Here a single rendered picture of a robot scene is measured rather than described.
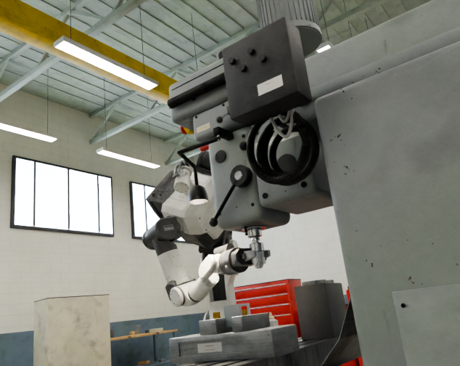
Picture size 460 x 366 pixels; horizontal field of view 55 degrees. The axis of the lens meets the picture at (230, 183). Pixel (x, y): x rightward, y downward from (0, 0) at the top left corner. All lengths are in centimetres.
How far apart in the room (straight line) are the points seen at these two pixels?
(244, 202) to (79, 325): 627
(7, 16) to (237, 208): 526
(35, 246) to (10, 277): 79
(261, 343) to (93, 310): 650
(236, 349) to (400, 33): 95
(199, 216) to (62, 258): 827
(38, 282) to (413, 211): 903
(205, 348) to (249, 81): 73
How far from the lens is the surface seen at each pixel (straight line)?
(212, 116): 151
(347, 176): 109
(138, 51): 922
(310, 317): 165
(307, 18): 153
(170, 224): 187
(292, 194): 128
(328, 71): 134
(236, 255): 145
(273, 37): 114
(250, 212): 136
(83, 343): 752
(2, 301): 934
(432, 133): 106
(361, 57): 132
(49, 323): 731
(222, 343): 127
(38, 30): 649
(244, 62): 117
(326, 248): 1119
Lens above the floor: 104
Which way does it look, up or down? 17 degrees up
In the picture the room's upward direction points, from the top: 7 degrees counter-clockwise
